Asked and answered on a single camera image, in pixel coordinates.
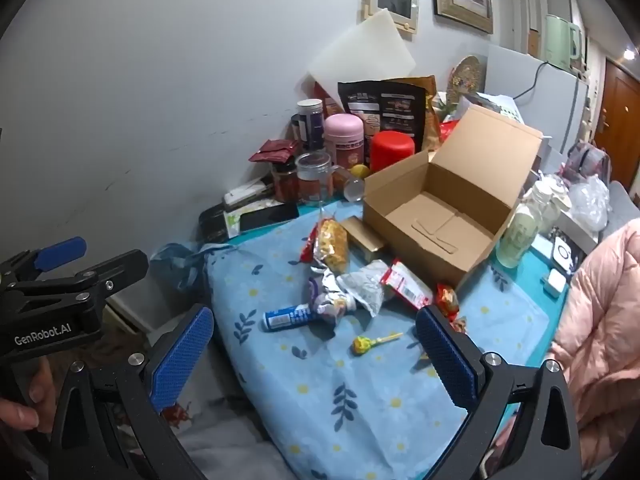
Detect brown wooden door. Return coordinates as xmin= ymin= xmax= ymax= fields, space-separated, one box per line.
xmin=594 ymin=60 xmax=640 ymax=192

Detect clear plastic bag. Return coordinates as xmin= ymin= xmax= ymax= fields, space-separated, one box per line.
xmin=568 ymin=176 xmax=610 ymax=233

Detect white charger adapter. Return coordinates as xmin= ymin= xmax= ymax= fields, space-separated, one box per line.
xmin=542 ymin=269 xmax=567 ymax=298

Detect purple silver snack packet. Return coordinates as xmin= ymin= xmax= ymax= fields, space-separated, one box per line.
xmin=308 ymin=266 xmax=357 ymax=325

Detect red lidded canister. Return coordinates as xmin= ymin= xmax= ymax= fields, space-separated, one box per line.
xmin=370 ymin=130 xmax=416 ymax=172

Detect yellow lemon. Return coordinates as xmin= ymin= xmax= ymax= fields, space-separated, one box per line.
xmin=349 ymin=164 xmax=371 ymax=180

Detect small gold cardboard box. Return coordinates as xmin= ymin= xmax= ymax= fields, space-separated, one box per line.
xmin=341 ymin=216 xmax=386 ymax=263

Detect white bread snack bag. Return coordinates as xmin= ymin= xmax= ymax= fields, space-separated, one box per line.
xmin=337 ymin=259 xmax=390 ymax=318

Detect clear bag yellow puffs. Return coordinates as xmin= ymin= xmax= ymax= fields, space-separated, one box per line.
xmin=312 ymin=207 xmax=349 ymax=275

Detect white refrigerator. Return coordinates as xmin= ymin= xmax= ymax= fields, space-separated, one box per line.
xmin=485 ymin=44 xmax=588 ymax=155

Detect pink puffer jacket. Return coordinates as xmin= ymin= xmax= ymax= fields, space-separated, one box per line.
xmin=547 ymin=219 xmax=640 ymax=469

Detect dark red sachets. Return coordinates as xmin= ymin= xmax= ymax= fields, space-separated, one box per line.
xmin=248 ymin=139 xmax=299 ymax=164

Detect green red crinkled snack packet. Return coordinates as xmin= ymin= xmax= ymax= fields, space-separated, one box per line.
xmin=435 ymin=284 xmax=466 ymax=334

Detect brown kraft snack bag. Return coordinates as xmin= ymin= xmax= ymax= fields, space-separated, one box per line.
xmin=399 ymin=75 xmax=440 ymax=152

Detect pink lidded jar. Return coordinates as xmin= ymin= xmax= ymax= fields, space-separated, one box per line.
xmin=323 ymin=114 xmax=364 ymax=169

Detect black coffee bag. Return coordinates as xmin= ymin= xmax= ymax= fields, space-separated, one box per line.
xmin=337 ymin=80 xmax=426 ymax=157

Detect woven round fan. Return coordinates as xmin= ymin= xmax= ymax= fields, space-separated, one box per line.
xmin=446 ymin=55 xmax=482 ymax=106

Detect red gold sausage packet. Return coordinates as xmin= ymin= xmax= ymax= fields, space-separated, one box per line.
xmin=299 ymin=223 xmax=319 ymax=263

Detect dark lidded red jar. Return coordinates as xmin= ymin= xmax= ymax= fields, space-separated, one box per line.
xmin=271 ymin=157 xmax=299 ymax=204

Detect white flat box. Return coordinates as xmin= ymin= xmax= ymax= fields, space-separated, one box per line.
xmin=222 ymin=177 xmax=273 ymax=211

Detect blue white tablet tube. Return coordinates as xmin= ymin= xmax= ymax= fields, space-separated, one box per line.
xmin=262 ymin=304 xmax=318 ymax=332

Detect red snack bag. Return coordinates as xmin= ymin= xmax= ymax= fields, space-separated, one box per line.
xmin=439 ymin=119 xmax=459 ymax=144

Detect red white spicy strip packet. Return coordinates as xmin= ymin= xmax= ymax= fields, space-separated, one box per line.
xmin=381 ymin=259 xmax=434 ymax=310

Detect yellow lollipop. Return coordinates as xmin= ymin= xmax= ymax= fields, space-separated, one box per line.
xmin=352 ymin=333 xmax=402 ymax=356

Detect lying clear brown-label jar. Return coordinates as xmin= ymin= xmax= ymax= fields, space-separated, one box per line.
xmin=332 ymin=166 xmax=364 ymax=203

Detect green electric kettle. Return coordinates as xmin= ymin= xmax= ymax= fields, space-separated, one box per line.
xmin=544 ymin=14 xmax=582 ymax=72

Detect open cardboard box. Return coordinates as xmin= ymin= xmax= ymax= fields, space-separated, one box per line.
xmin=362 ymin=105 xmax=542 ymax=286

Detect person's left hand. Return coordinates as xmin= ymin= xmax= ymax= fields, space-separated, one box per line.
xmin=0 ymin=356 xmax=56 ymax=434

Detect green liquid glass bottle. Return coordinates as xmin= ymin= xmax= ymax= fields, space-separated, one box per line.
xmin=496 ymin=180 xmax=552 ymax=269

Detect clear plastic jar brown label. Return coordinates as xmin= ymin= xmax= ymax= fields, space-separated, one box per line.
xmin=295 ymin=151 xmax=333 ymax=204

